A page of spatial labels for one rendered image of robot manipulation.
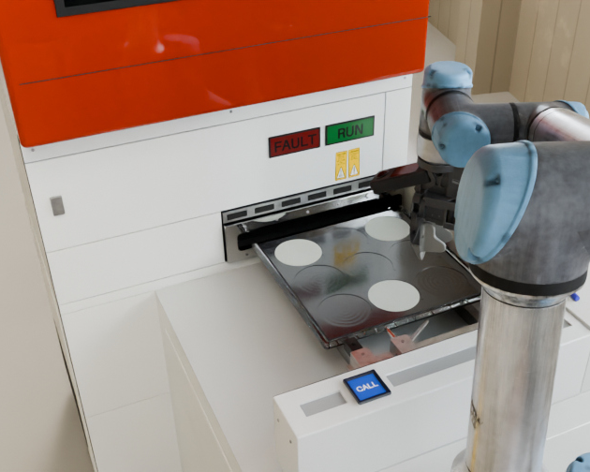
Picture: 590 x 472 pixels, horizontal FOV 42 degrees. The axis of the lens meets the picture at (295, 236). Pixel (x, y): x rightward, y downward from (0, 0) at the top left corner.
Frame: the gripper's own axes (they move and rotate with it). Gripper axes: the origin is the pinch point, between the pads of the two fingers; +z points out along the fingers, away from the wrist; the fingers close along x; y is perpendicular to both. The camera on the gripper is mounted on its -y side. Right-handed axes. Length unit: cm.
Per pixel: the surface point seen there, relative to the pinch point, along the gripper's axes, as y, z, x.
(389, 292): -5.8, 13.3, 2.7
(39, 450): -110, 105, -6
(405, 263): -6.2, 13.6, 13.4
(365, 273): -12.3, 13.5, 6.5
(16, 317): -163, 106, 39
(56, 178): -65, -9, -19
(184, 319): -43, 22, -14
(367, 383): 2.2, 6.3, -28.5
